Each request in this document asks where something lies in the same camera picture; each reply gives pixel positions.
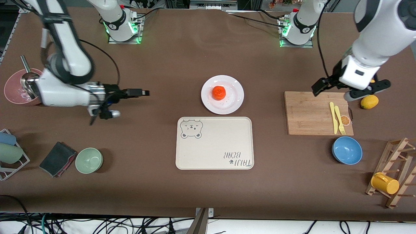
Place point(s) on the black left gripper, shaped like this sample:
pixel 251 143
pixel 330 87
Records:
pixel 335 75

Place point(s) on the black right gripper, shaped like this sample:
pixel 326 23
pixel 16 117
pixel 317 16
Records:
pixel 114 92

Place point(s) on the orange mandarin fruit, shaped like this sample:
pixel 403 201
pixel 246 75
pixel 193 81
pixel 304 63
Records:
pixel 219 93

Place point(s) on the white round plate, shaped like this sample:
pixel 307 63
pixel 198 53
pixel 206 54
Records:
pixel 234 104

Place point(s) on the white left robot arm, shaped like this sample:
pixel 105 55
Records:
pixel 383 32

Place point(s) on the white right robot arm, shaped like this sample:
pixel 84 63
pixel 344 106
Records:
pixel 65 94

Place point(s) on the yellow plastic knife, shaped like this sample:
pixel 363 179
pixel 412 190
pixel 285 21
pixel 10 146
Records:
pixel 333 117

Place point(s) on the wooden cutting board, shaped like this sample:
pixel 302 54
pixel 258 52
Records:
pixel 305 113

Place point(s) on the yellow plastic fork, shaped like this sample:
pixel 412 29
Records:
pixel 339 118

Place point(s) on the orange slice decoration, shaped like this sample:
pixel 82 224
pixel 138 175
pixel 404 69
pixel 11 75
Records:
pixel 345 120

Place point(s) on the blue bowl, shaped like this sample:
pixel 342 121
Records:
pixel 347 150

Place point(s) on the pale green bowl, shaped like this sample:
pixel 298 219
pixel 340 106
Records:
pixel 89 160

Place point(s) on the beige tray with bear print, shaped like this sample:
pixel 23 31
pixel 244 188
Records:
pixel 217 143

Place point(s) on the wooden cup rack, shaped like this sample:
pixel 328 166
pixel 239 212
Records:
pixel 398 156

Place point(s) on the dark grey folded cloth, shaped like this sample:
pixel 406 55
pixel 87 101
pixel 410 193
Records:
pixel 57 159

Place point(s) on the metal scoop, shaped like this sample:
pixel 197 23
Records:
pixel 29 81

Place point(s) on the yellow mug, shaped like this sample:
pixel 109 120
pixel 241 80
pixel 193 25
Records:
pixel 385 184

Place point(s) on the pink bowl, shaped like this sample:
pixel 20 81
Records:
pixel 13 87

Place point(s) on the pale blue cup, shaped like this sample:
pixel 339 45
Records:
pixel 7 138

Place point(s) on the pale green cup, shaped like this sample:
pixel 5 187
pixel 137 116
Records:
pixel 9 153

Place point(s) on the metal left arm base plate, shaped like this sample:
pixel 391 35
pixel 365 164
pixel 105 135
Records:
pixel 295 46

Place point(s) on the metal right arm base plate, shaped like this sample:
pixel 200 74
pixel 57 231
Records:
pixel 125 41

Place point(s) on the aluminium frame profile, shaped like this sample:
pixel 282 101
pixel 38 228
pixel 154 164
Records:
pixel 213 4

